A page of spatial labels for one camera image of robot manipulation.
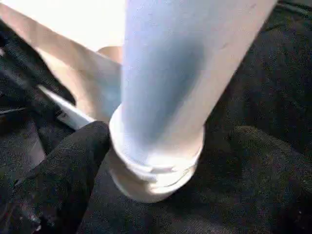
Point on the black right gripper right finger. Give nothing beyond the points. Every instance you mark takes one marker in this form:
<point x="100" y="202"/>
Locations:
<point x="263" y="180"/>

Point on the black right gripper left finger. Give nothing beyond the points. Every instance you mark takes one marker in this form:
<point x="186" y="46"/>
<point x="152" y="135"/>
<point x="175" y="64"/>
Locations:
<point x="58" y="185"/>

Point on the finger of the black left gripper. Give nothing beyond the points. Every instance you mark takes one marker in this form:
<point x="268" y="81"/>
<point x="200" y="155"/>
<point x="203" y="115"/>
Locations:
<point x="29" y="83"/>

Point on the black plastic mat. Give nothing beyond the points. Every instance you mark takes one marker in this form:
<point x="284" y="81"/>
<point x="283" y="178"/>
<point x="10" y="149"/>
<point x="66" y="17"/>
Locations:
<point x="273" y="87"/>

